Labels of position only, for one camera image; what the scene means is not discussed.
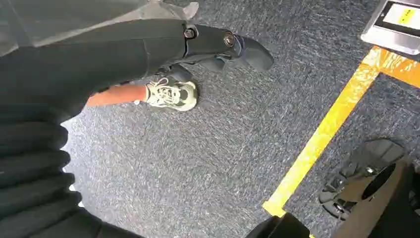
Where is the robot's black foot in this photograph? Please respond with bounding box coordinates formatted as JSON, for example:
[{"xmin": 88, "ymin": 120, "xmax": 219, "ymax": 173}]
[
  {"xmin": 245, "ymin": 212, "xmax": 311, "ymax": 238},
  {"xmin": 317, "ymin": 138, "xmax": 408, "ymax": 221}
]

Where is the white and yellow label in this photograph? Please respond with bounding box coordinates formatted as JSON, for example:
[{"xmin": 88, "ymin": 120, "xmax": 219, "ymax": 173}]
[{"xmin": 382, "ymin": 2, "xmax": 420, "ymax": 32}]

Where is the person's leg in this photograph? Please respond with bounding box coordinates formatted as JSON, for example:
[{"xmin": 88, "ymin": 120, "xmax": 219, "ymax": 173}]
[{"xmin": 86, "ymin": 84, "xmax": 148, "ymax": 108}]

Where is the steel bench base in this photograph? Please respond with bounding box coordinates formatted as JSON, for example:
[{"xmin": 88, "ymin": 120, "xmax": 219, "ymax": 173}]
[{"xmin": 360, "ymin": 0, "xmax": 420, "ymax": 56}]

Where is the ribbed grey left arm sleeve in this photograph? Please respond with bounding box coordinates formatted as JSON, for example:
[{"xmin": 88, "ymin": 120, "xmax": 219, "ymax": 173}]
[{"xmin": 0, "ymin": 107, "xmax": 145, "ymax": 238}]

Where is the person's pale green sneaker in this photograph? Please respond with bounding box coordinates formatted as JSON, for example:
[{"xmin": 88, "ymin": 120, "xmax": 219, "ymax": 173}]
[{"xmin": 144, "ymin": 76, "xmax": 200, "ymax": 113}]

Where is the robot's dark leg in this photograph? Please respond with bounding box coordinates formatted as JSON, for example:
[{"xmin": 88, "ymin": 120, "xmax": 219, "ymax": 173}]
[{"xmin": 331, "ymin": 157, "xmax": 420, "ymax": 238}]

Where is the yellow floor tape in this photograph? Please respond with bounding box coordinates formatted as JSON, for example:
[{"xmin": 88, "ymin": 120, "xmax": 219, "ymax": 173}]
[{"xmin": 262, "ymin": 45, "xmax": 420, "ymax": 238}]

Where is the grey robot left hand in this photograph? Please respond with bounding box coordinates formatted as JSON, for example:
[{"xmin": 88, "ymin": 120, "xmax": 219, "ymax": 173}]
[{"xmin": 0, "ymin": 0, "xmax": 275, "ymax": 125}]

